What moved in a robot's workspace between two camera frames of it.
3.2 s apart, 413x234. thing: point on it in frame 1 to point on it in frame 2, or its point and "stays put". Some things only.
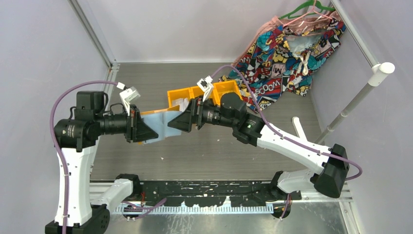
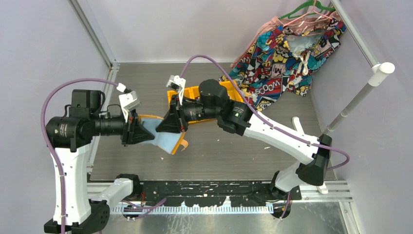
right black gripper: [193, 114] to [176, 121]
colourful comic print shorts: [278, 61] stays put
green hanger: [314, 3] stays put
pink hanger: [312, 10] stays put
